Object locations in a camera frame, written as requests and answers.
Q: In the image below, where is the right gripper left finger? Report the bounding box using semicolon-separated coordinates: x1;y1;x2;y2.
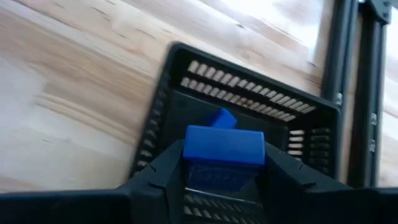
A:
0;139;188;224

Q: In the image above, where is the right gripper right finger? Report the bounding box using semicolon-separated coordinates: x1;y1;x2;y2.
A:
257;142;398;224

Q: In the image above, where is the black mesh basket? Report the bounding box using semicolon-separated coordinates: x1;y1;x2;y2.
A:
128;41;342;224

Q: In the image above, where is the blue charger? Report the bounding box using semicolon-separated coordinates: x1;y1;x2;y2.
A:
182;108;267;193

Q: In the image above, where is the black aluminium table frame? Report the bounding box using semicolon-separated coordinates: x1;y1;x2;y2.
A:
321;0;393;189

